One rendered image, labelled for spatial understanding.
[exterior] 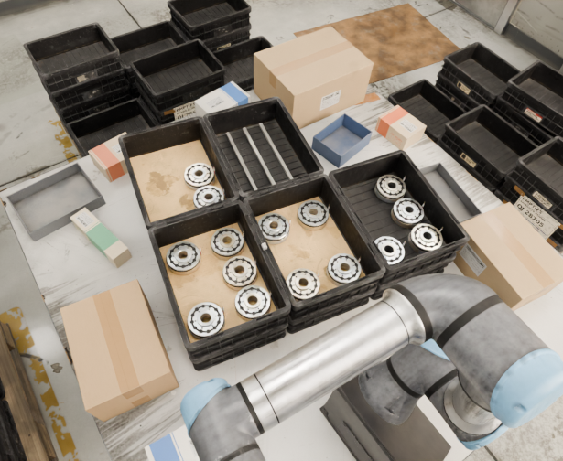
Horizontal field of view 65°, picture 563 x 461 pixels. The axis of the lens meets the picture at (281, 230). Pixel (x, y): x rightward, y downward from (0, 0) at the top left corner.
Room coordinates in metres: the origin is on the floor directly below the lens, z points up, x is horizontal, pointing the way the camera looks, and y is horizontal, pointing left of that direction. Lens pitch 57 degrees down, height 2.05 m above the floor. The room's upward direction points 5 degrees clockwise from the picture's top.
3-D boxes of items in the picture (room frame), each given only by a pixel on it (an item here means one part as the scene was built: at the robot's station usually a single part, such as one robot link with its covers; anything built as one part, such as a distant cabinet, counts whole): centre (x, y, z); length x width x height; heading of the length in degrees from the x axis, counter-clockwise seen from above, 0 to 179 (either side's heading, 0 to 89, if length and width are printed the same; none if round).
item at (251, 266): (0.61, 0.11, 0.86); 0.10 x 0.10 x 0.01
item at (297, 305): (0.72, -0.09, 0.92); 0.40 x 0.30 x 0.02; 28
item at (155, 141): (0.94, 0.36, 0.87); 0.40 x 0.30 x 0.11; 28
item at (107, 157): (1.12, 0.65, 0.74); 0.16 x 0.12 x 0.07; 137
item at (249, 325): (0.58, 0.17, 0.92); 0.40 x 0.30 x 0.02; 28
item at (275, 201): (0.72, -0.09, 0.87); 0.40 x 0.30 x 0.11; 28
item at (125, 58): (2.19, 0.84, 0.31); 0.40 x 0.30 x 0.34; 128
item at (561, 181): (1.37, -1.27, 0.37); 0.40 x 0.30 x 0.45; 38
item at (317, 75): (1.60, -0.07, 0.80); 0.40 x 0.30 x 0.20; 128
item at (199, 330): (0.45, 0.19, 0.86); 0.10 x 0.10 x 0.01
